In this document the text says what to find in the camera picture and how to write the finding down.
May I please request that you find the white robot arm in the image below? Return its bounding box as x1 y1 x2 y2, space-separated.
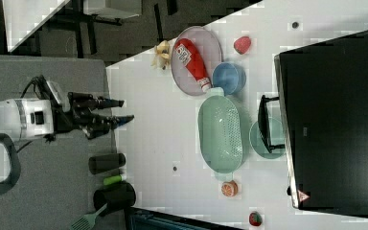
0 76 134 142

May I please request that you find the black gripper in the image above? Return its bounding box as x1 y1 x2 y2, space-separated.
45 80 134 140

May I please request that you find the green slotted spatula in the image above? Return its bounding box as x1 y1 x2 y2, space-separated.
69 204 107 230

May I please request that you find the green plastic strainer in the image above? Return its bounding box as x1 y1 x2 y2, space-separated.
197 87 243 176

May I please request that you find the black utensil holder cup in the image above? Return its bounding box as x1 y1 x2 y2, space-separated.
93 182 136 217

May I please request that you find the black toaster oven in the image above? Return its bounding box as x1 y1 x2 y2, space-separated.
258 30 368 218

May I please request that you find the red green toy strawberry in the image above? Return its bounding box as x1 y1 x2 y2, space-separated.
249 212 263 227

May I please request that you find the green toy vegetable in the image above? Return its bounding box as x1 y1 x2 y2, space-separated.
103 175 124 186

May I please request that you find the teal round plate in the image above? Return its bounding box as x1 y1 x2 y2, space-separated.
249 118 286 159

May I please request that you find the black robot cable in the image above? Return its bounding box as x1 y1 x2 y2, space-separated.
14 75 51 153

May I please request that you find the red plush ketchup bottle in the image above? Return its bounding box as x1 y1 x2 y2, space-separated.
174 38 212 92

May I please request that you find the blue plastic bowl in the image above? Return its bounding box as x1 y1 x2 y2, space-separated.
212 62 246 95

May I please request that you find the pink round plate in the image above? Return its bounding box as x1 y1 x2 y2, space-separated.
171 26 222 96

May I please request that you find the yellow plush banana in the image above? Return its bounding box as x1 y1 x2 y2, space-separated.
151 40 171 70

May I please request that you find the black cylinder cup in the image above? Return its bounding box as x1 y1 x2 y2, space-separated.
88 153 126 174

